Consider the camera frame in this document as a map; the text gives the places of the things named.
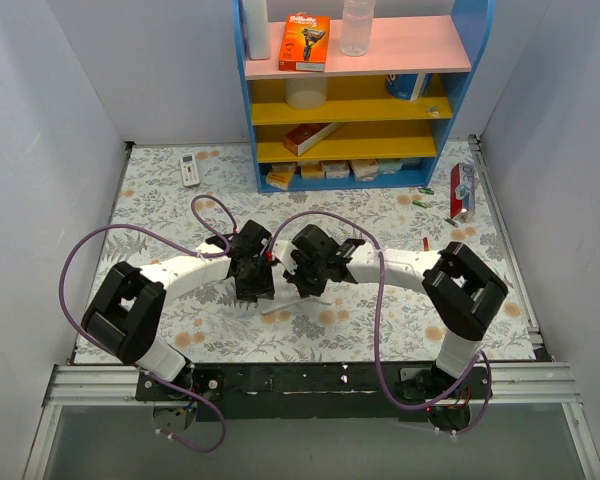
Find orange razor box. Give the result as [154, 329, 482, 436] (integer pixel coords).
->
[278, 13, 331, 73]

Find clear plastic bottle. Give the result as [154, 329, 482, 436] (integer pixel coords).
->
[340, 0, 376, 57]

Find grey white remote control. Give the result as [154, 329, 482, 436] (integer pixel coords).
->
[257, 296, 332, 315]

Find pale green small box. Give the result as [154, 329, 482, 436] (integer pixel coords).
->
[377, 158, 403, 175]

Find red white long box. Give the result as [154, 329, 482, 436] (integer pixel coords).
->
[283, 122, 343, 157]

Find white bottle on shelf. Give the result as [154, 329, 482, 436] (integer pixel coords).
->
[242, 0, 271, 60]

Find white orange small box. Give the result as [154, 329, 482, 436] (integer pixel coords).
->
[300, 163, 325, 180]

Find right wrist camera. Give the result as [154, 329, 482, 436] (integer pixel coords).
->
[270, 240, 297, 271]

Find yellow orange small box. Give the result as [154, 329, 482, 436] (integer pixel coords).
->
[265, 169, 295, 191]

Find small white remote control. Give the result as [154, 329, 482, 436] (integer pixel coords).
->
[179, 154, 201, 188]

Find blue shelf unit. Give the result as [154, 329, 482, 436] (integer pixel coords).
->
[232, 1, 495, 193]

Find floral tablecloth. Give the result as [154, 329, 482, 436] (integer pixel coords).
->
[97, 141, 534, 362]

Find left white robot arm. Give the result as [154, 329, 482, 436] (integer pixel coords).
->
[81, 220, 274, 400]

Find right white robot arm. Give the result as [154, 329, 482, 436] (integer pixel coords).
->
[273, 225, 508, 398]

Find red toothpaste box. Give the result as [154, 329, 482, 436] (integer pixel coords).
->
[450, 163, 476, 222]

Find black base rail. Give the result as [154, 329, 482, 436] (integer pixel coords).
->
[135, 362, 488, 421]

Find white tan small box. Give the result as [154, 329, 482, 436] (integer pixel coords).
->
[349, 159, 379, 182]

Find blue white can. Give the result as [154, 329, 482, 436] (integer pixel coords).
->
[385, 73, 433, 101]

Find white translucent cup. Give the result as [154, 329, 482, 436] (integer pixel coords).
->
[285, 77, 328, 110]

